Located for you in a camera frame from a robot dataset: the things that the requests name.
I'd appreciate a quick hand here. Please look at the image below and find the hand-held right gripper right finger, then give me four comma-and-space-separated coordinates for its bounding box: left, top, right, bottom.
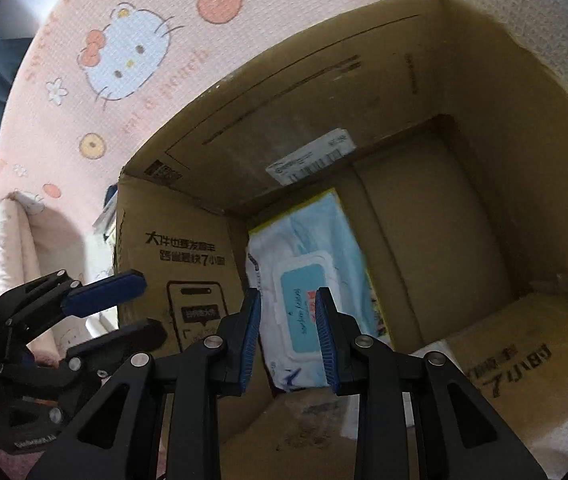
314, 287, 547, 480

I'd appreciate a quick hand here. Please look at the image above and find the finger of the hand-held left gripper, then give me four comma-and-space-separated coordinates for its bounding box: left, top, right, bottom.
56, 319, 167, 411
0, 269, 147, 337

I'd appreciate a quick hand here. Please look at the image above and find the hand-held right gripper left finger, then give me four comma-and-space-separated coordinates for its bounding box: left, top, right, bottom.
26, 287, 263, 480

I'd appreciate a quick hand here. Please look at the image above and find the blue white wet wipes pack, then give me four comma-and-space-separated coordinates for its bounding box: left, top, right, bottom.
245, 195, 380, 393

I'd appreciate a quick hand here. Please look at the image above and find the pink printed blanket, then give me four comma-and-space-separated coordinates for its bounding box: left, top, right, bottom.
0, 0, 568, 480

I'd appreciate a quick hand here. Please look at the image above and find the blue and white packet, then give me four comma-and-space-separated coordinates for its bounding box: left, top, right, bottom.
93, 184, 119, 248

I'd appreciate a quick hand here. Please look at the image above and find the brown cardboard box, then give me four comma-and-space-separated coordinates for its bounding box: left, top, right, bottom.
114, 0, 568, 480

